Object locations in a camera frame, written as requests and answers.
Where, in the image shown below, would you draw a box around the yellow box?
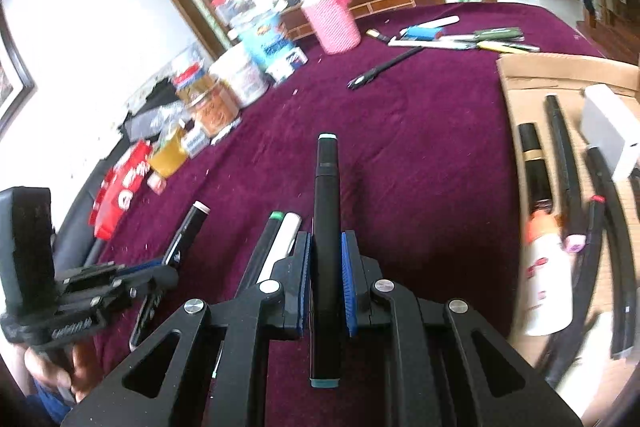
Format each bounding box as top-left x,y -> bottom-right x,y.
147,127 -> 189,178

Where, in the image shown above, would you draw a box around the black marker pink cap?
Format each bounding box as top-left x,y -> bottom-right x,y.
544,94 -> 587,254

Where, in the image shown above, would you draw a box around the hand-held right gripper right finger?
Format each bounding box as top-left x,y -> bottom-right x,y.
340,229 -> 583,427

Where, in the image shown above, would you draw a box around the yellow flat stick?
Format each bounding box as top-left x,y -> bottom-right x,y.
476,40 -> 542,54

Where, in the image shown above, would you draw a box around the white jar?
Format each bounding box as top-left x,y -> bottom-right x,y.
208,42 -> 271,108

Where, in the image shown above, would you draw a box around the person's left hand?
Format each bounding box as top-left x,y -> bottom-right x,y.
24,338 -> 104,404

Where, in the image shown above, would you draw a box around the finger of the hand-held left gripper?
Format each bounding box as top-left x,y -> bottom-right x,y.
114,258 -> 169,279
112,263 -> 181,309

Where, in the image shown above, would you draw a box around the long white strip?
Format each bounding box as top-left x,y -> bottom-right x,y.
387,37 -> 477,51

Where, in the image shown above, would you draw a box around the clear jar red lid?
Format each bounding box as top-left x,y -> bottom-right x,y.
210,0 -> 257,28

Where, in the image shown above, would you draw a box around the white bottle orange cap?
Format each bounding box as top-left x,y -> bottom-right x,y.
521,201 -> 574,338

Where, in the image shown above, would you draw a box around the orange jar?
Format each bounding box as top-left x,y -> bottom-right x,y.
190,77 -> 242,138

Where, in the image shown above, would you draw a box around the black marker teal cap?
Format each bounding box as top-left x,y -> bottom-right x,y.
309,133 -> 345,391

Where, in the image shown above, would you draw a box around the silver packet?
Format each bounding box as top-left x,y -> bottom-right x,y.
122,102 -> 188,144

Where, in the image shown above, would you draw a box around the white pen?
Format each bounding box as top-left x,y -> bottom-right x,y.
399,15 -> 462,39

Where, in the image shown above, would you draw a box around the framed wall picture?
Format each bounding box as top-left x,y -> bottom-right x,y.
0,4 -> 39,135

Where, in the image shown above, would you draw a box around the gold tin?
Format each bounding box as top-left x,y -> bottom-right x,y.
174,62 -> 222,106

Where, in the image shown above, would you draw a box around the person's dark blue pants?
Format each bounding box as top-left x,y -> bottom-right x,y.
22,392 -> 73,425

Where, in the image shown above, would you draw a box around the black gold tube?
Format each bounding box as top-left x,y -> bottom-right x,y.
516,122 -> 557,208

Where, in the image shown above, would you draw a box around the white power adapter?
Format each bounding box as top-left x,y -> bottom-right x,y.
580,83 -> 640,184

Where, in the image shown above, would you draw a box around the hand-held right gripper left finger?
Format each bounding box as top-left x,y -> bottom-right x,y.
60,231 -> 314,427

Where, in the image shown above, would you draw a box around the red box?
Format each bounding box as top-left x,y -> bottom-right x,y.
89,141 -> 154,242

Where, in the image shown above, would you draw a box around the green flat packet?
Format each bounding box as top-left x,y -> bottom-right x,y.
471,27 -> 527,43

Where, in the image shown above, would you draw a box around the black bag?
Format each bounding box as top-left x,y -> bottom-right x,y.
141,77 -> 182,114

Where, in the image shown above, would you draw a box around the long black marker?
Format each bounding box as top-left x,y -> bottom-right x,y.
584,146 -> 640,361

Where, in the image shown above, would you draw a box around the small blue white box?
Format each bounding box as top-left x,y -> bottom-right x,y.
266,47 -> 309,84

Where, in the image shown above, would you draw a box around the black marker white cap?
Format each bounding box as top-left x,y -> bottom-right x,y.
129,201 -> 212,353

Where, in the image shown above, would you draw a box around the cardboard box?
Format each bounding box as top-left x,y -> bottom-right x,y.
495,54 -> 640,388

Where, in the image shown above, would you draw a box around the black marker red cap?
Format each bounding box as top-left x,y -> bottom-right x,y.
542,194 -> 607,389

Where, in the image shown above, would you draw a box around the tall blue box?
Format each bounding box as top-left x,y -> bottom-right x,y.
239,9 -> 297,74

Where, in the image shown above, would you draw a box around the pink woven basket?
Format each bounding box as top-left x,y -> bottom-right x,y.
299,0 -> 362,56

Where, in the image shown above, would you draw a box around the black marker green cap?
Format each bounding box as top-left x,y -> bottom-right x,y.
240,210 -> 284,295

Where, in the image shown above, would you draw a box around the thin black pen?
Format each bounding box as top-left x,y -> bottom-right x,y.
347,46 -> 426,90

